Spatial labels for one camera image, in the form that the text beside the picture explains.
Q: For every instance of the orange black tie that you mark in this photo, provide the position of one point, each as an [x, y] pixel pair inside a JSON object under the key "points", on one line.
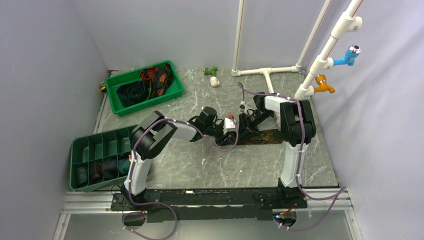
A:
{"points": [[158, 79]]}

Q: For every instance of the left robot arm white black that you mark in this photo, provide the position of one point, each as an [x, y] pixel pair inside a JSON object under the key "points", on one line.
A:
{"points": [[151, 136]]}

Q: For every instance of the green compartment organizer tray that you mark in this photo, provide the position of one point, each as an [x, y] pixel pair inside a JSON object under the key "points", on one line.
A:
{"points": [[96, 148]]}

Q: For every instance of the rolled black tie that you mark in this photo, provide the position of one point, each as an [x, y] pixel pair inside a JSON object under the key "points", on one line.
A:
{"points": [[81, 176]]}

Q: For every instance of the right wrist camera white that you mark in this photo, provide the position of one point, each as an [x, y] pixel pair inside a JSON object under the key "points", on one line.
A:
{"points": [[242, 107]]}

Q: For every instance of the white pipe fitting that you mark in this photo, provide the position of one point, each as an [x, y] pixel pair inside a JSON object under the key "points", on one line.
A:
{"points": [[214, 82]]}

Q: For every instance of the rolled navy plaid tie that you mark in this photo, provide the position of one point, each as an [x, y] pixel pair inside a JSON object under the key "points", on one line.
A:
{"points": [[109, 168]]}

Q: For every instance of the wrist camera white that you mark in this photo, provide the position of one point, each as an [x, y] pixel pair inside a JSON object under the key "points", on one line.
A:
{"points": [[242, 107], [230, 125]]}

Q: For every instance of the yellow clamp at table edge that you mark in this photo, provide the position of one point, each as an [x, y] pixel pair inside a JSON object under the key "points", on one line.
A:
{"points": [[103, 88]]}

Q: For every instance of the green open tray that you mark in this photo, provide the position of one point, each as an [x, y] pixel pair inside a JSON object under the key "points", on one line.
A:
{"points": [[113, 82]]}

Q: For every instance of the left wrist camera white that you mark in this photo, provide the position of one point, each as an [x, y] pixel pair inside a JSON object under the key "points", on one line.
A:
{"points": [[230, 125]]}

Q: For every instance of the dark teal tie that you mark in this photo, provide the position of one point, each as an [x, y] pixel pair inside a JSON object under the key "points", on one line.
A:
{"points": [[133, 93]]}

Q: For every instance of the white pvc pipe frame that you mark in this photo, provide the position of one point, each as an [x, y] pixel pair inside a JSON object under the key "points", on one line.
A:
{"points": [[347, 22]]}

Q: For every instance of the rolled dark green tie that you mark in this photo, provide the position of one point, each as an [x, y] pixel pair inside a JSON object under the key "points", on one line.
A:
{"points": [[123, 166]]}

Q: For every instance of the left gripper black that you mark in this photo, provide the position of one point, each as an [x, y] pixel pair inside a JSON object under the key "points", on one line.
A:
{"points": [[225, 141]]}

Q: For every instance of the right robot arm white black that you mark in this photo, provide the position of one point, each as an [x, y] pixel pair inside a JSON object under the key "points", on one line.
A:
{"points": [[297, 129]]}

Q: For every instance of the orange faucet tap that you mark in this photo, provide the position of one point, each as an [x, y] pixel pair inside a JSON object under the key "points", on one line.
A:
{"points": [[321, 80]]}

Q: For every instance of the brown patterned necktie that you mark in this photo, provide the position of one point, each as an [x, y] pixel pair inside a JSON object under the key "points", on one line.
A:
{"points": [[263, 137]]}

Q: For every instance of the blue faucet tap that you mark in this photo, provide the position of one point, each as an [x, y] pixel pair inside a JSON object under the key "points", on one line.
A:
{"points": [[349, 58]]}

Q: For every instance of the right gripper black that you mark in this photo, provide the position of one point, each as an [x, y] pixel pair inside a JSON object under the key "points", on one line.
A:
{"points": [[245, 128]]}

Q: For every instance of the aluminium rail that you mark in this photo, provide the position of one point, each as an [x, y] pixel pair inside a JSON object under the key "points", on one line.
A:
{"points": [[101, 202]]}

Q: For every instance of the rolled dark red tie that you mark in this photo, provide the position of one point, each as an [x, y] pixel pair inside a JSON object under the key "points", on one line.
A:
{"points": [[95, 172]]}

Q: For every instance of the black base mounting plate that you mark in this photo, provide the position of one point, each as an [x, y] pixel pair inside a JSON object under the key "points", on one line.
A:
{"points": [[260, 203]]}

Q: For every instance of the green pipe fitting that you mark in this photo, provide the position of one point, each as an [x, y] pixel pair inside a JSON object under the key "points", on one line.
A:
{"points": [[210, 71]]}

